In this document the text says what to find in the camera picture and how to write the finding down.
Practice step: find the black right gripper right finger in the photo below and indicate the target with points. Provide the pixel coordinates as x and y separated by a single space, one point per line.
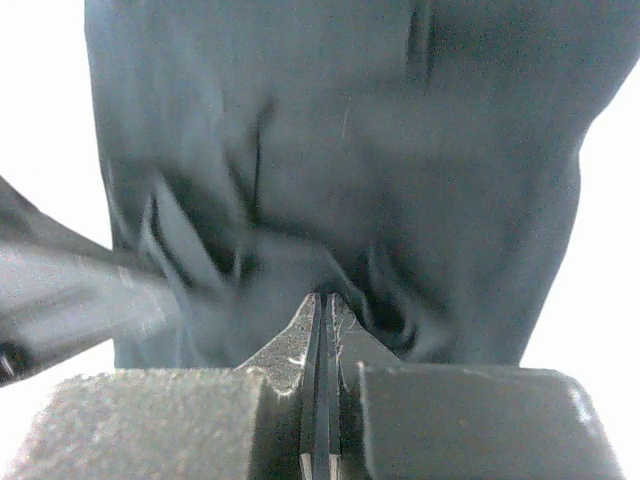
349 347

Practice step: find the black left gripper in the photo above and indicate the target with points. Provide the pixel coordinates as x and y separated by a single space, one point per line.
62 293

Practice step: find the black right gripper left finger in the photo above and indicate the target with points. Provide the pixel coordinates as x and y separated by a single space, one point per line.
286 369

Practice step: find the black t-shirt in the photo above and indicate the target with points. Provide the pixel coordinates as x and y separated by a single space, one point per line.
418 158

